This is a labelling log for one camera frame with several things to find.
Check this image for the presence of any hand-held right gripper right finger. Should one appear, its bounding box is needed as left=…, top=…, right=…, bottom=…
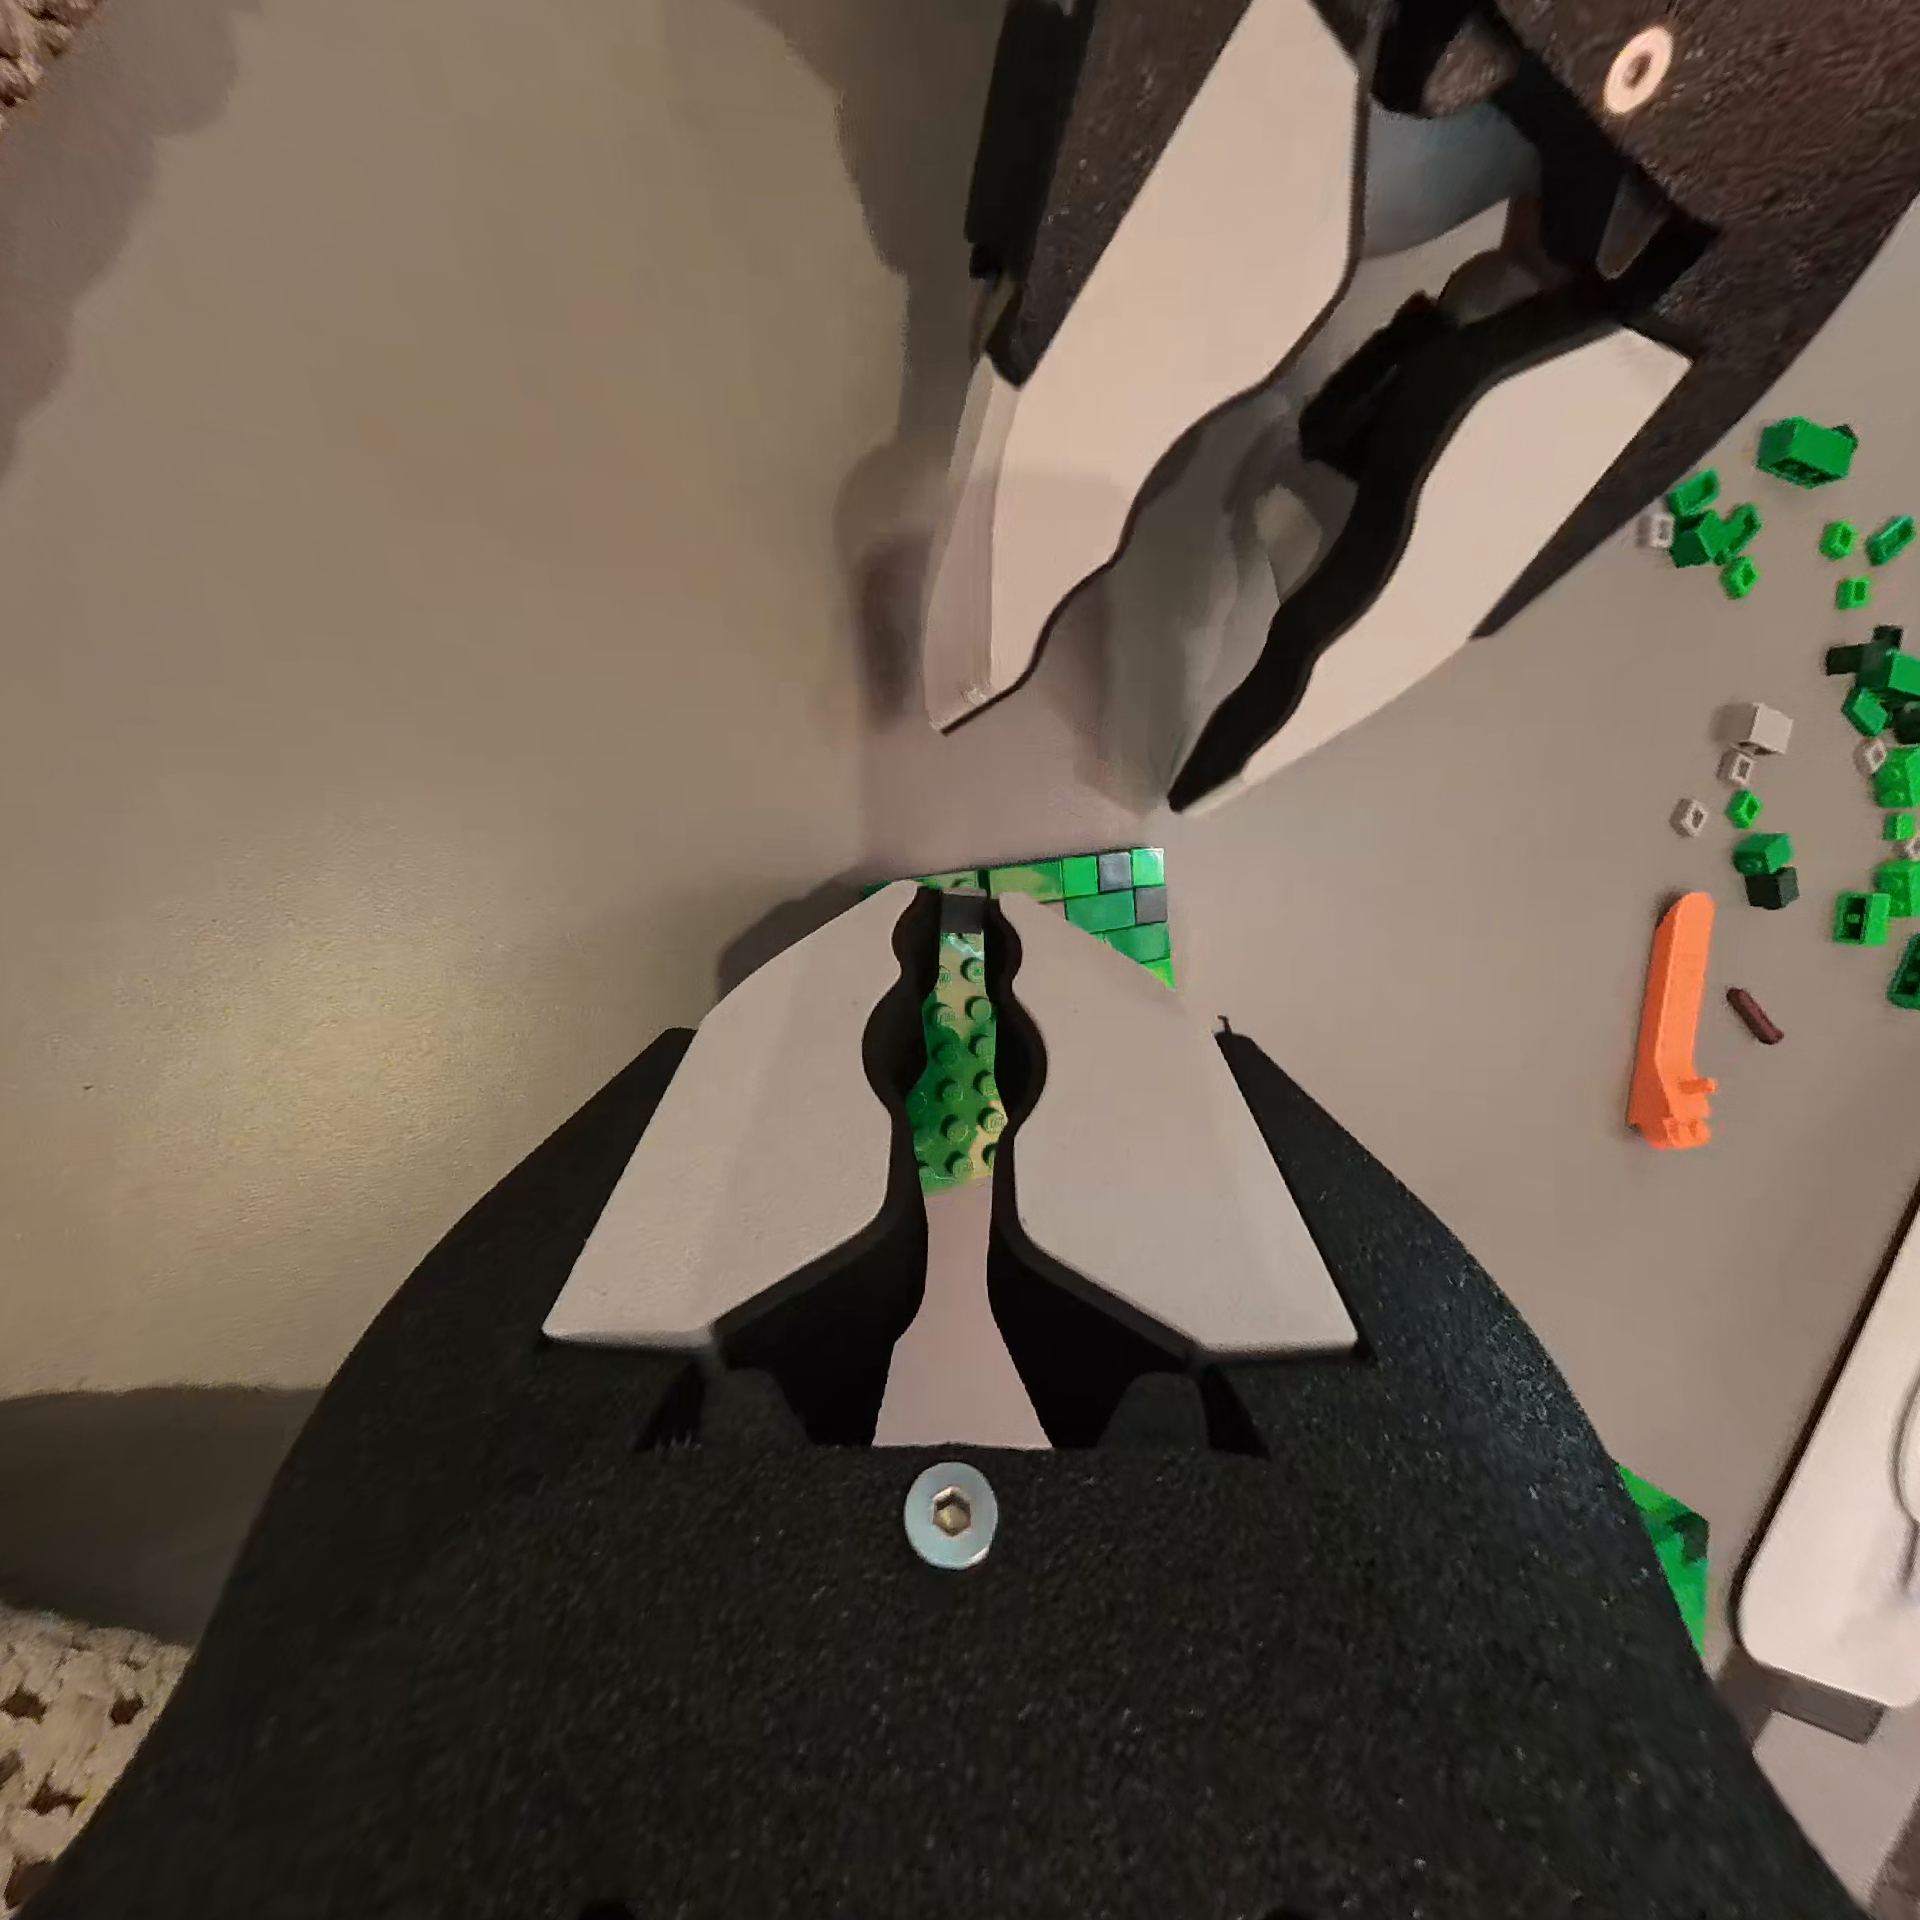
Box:
left=983, top=886, right=1361, bottom=1366

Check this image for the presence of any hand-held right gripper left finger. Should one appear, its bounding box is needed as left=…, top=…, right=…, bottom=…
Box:
left=542, top=882, right=935, bottom=1352

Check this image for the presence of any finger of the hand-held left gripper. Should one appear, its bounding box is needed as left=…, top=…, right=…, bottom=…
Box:
left=922, top=0, right=1369, bottom=738
left=1168, top=293, right=1700, bottom=820

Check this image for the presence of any pile of loose lego bricks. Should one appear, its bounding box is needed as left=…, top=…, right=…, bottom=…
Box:
left=1643, top=411, right=1920, bottom=1010

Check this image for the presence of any orange brick separator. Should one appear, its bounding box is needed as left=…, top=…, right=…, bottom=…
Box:
left=1624, top=891, right=1721, bottom=1151

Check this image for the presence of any cream knit cloth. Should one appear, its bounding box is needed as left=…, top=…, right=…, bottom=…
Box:
left=0, top=0, right=96, bottom=111
left=0, top=1600, right=199, bottom=1920

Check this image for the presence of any green lego frame structure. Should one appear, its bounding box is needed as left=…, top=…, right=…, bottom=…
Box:
left=1621, top=1461, right=1712, bottom=1650

